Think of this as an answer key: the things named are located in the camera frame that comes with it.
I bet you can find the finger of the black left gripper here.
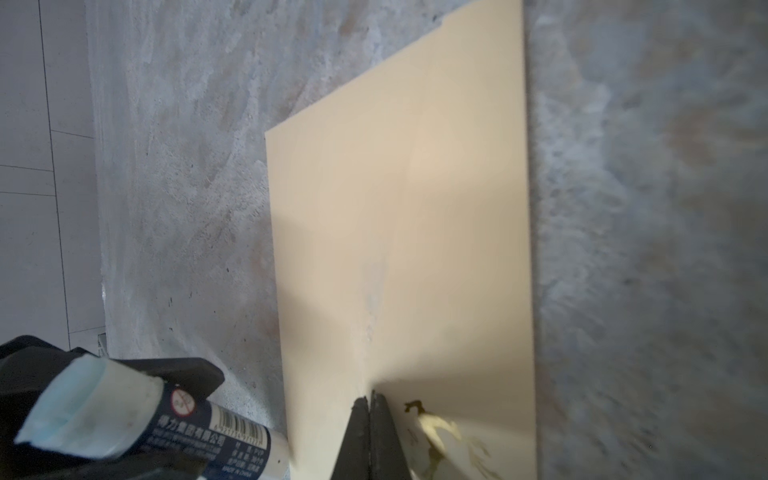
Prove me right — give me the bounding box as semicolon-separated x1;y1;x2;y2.
1;335;225;403
1;388;207;480

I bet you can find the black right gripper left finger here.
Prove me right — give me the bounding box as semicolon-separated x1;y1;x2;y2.
330;397;370;480

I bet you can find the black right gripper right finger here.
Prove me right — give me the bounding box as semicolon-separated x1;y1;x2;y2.
369;390;412;480

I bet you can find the white glue stick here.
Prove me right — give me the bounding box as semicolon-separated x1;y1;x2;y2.
14;355;289;479

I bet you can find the tan kraft envelope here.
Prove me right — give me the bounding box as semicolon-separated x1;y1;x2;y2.
265;1;538;479

